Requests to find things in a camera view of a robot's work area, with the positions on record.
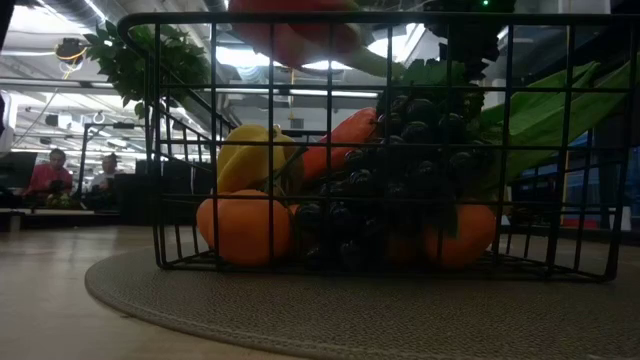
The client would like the tangerine pair with leaves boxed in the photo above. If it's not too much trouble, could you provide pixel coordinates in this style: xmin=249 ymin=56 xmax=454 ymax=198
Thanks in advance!
xmin=384 ymin=201 xmax=497 ymax=270
xmin=195 ymin=188 xmax=295 ymax=267

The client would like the artificial green plant black pot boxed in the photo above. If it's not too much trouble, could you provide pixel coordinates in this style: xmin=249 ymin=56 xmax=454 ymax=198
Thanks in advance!
xmin=82 ymin=19 xmax=214 ymax=122

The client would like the person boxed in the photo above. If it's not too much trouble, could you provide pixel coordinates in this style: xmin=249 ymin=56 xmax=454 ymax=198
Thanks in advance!
xmin=22 ymin=147 xmax=75 ymax=201
xmin=88 ymin=153 xmax=123 ymax=195

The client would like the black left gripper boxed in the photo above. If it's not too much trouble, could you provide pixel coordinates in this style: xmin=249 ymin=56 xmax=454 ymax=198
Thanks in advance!
xmin=423 ymin=0 xmax=517 ymax=52

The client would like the orange carrot green top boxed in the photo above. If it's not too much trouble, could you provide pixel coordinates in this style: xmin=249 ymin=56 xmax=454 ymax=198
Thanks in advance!
xmin=301 ymin=106 xmax=380 ymax=184

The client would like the dark monitor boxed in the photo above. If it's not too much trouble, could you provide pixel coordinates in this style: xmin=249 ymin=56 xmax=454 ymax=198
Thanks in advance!
xmin=0 ymin=151 xmax=39 ymax=191

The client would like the green lettuce leaf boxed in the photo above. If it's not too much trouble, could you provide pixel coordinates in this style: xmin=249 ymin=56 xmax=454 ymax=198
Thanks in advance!
xmin=472 ymin=58 xmax=640 ymax=187

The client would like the pink dragon fruit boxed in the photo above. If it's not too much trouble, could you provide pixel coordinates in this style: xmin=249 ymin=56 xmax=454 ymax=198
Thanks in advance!
xmin=226 ymin=0 xmax=407 ymax=80

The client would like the black wire basket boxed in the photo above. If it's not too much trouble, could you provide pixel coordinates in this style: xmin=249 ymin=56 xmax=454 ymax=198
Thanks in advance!
xmin=116 ymin=10 xmax=640 ymax=284

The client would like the yellow cable reel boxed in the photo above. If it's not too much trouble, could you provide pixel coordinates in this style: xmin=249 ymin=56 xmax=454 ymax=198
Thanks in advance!
xmin=53 ymin=36 xmax=90 ymax=65

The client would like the grey round placemat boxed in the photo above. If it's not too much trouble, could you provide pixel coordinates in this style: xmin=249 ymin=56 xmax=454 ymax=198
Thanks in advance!
xmin=83 ymin=243 xmax=640 ymax=360

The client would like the long ceiling light strip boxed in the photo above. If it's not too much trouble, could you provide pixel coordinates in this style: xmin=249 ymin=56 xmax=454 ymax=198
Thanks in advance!
xmin=217 ymin=88 xmax=380 ymax=99

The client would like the black grape bunch green leaf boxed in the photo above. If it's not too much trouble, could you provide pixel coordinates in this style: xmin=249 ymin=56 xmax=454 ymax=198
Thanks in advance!
xmin=293 ymin=57 xmax=497 ymax=272

